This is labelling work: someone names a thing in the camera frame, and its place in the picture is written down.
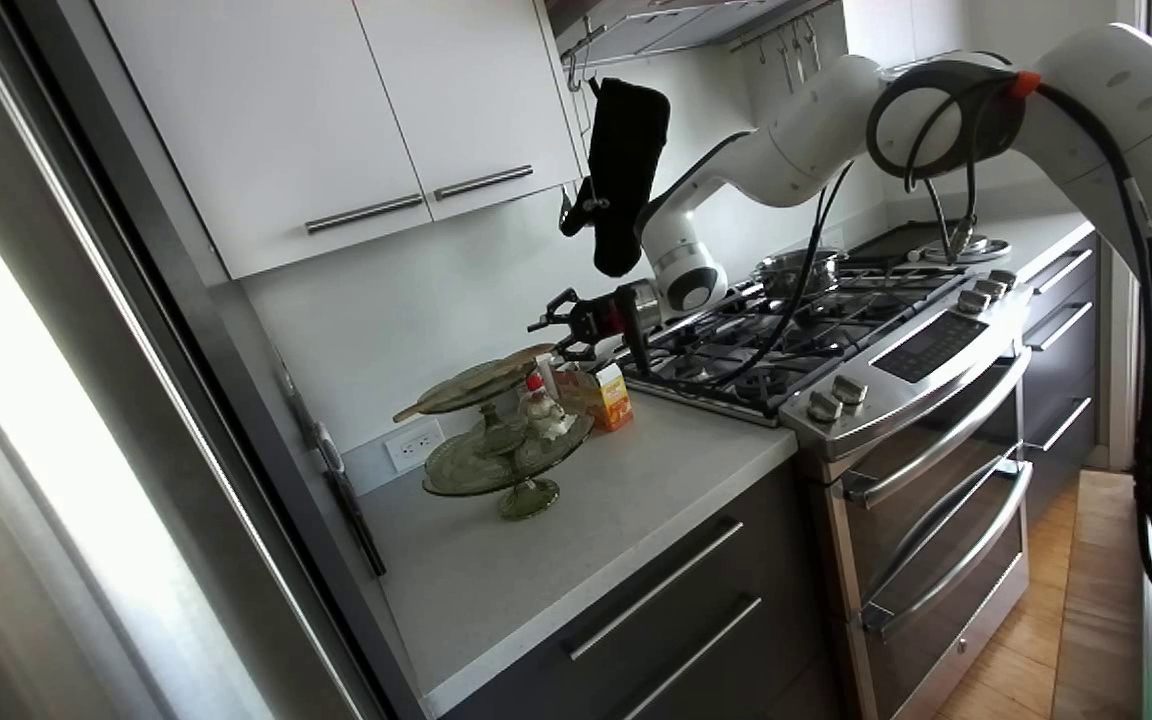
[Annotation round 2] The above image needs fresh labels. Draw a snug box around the white upper cabinet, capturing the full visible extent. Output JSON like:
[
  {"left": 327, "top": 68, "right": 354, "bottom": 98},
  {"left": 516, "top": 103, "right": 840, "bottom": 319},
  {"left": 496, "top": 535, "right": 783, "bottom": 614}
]
[{"left": 90, "top": 0, "right": 586, "bottom": 283}]

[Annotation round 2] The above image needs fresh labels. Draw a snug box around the orange carton box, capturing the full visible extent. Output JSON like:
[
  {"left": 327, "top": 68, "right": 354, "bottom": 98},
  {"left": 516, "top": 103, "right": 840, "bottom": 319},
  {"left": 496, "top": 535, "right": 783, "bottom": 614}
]
[{"left": 589, "top": 359, "right": 642, "bottom": 436}]

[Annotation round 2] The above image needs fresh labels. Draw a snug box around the silver drawer handle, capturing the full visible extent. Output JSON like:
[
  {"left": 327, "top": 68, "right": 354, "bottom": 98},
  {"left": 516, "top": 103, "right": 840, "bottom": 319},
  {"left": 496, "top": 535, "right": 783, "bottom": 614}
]
[
  {"left": 622, "top": 592, "right": 769, "bottom": 720},
  {"left": 564, "top": 514, "right": 751, "bottom": 666}
]

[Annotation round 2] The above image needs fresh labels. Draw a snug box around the stainless gas stove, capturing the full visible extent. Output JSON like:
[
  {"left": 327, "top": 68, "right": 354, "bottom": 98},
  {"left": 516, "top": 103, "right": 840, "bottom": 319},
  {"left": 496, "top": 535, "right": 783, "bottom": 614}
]
[{"left": 624, "top": 214, "right": 1105, "bottom": 720}]

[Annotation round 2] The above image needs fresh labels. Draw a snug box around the white shaker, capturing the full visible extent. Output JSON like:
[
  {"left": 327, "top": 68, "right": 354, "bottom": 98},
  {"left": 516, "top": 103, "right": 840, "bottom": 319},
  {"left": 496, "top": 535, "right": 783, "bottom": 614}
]
[{"left": 520, "top": 367, "right": 578, "bottom": 442}]

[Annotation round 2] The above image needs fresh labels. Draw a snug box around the dark drawer cabinet beyond stove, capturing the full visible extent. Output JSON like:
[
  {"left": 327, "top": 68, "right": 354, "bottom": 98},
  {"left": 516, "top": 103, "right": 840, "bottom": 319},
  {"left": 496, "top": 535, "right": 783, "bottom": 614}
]
[{"left": 1017, "top": 228, "right": 1110, "bottom": 527}]

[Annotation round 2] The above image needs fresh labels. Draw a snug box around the stainless steel pot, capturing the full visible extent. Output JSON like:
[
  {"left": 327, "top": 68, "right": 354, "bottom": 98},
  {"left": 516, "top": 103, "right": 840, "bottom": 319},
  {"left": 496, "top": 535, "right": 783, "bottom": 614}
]
[{"left": 758, "top": 245, "right": 844, "bottom": 301}]

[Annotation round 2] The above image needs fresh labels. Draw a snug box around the stainless steel refrigerator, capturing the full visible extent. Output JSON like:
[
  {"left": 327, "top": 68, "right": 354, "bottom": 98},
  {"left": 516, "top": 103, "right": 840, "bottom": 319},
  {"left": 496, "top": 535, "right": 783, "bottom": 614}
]
[{"left": 0, "top": 0, "right": 423, "bottom": 720}]

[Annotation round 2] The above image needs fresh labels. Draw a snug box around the grey cabinet bar handle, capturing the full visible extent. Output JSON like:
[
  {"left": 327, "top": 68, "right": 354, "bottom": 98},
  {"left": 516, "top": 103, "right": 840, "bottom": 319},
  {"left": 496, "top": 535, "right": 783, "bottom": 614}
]
[
  {"left": 430, "top": 160, "right": 542, "bottom": 209},
  {"left": 302, "top": 189, "right": 432, "bottom": 241}
]

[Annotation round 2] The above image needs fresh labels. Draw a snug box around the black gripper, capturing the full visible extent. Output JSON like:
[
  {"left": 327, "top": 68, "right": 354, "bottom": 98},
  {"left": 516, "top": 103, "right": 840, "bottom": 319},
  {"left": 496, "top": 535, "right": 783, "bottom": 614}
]
[{"left": 525, "top": 280, "right": 659, "bottom": 367}]

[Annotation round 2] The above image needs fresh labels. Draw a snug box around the steel range hood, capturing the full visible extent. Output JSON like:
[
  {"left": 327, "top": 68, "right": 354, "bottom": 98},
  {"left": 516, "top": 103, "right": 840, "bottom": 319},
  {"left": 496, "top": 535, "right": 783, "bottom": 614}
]
[{"left": 542, "top": 0, "right": 847, "bottom": 68}]

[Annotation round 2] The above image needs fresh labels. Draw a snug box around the dark lower drawer cabinet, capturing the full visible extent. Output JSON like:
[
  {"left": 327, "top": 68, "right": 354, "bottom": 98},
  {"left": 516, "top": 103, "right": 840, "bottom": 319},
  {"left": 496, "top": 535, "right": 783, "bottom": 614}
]
[{"left": 438, "top": 457, "right": 847, "bottom": 720}]

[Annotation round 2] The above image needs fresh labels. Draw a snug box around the white wall outlet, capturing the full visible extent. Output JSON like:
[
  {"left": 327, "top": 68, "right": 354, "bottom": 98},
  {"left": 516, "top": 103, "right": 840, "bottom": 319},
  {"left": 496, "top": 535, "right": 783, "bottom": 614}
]
[{"left": 383, "top": 415, "right": 458, "bottom": 475}]

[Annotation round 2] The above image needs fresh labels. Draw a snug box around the green glass tiered stand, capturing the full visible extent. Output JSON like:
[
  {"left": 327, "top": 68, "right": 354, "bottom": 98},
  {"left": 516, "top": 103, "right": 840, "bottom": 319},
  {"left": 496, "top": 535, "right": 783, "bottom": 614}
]
[{"left": 390, "top": 343, "right": 604, "bottom": 524}]

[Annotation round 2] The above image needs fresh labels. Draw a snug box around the black red oven mitt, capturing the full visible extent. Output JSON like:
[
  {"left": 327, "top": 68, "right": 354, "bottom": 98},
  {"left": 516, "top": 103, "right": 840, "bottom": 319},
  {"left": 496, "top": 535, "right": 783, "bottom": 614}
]
[{"left": 557, "top": 72, "right": 677, "bottom": 280}]

